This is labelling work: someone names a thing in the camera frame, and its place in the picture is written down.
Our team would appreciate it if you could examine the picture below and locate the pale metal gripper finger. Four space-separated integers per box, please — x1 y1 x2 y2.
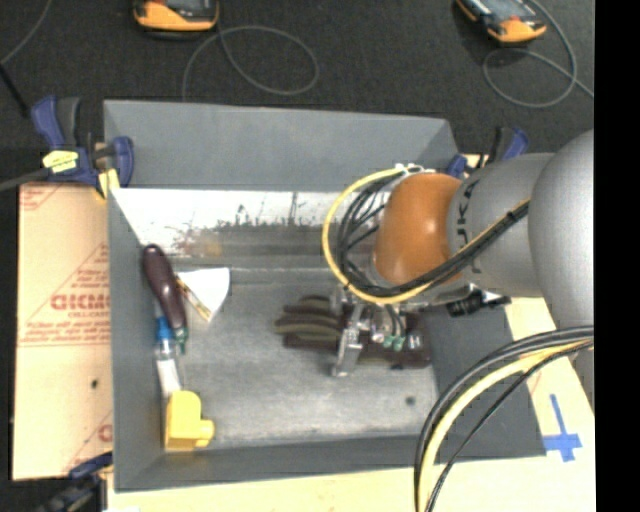
330 330 365 378
344 304 366 335

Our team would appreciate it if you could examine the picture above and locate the dark brown and olive glove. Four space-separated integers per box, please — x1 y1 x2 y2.
273 294 434 372

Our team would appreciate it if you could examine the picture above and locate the grey metal bin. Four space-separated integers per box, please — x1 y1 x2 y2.
102 99 547 492

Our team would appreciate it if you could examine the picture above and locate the white paper cone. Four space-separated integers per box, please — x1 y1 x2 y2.
176 266 233 325

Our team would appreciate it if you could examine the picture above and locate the yellow L-shaped block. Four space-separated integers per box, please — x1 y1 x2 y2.
163 389 217 452

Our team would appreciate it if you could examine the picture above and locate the brown cardboard board red print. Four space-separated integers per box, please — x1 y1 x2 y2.
10 181 116 482

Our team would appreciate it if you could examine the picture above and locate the black cylinder on white bracket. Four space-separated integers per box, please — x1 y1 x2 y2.
446 291 512 319

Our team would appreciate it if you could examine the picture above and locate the clear bottle with blue ring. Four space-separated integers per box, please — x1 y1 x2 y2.
152 315 184 400

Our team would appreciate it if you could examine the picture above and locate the dark red-brown handle tool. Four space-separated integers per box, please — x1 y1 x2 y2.
141 243 190 354

